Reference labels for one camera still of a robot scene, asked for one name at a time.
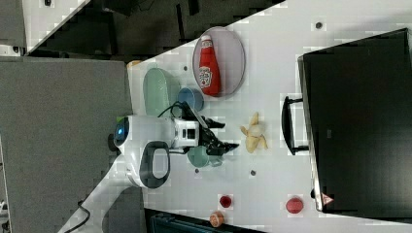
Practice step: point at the peeled yellow banana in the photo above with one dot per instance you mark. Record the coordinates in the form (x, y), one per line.
(254, 134)

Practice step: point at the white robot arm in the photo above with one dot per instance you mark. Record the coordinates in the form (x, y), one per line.
(139, 138)

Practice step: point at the red round fruit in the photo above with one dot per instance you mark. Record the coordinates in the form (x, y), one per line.
(294, 205)

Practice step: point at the grey round plate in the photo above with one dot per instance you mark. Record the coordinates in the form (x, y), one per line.
(230, 56)

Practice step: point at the orange toy fruit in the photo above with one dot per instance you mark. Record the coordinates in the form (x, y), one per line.
(216, 219)

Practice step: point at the black toaster oven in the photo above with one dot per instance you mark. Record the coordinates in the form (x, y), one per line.
(354, 118)

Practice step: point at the dark red strawberry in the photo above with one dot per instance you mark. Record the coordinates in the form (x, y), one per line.
(225, 201)

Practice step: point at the green mug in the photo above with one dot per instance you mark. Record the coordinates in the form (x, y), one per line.
(199, 158)

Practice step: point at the red ketchup bottle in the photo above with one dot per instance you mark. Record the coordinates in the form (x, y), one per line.
(209, 72)

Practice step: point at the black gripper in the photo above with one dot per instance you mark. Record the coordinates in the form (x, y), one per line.
(210, 141)

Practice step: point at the blue bowl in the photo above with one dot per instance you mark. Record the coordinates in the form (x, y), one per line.
(192, 96)

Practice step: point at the green perforated colander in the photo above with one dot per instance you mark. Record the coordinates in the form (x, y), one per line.
(160, 91)

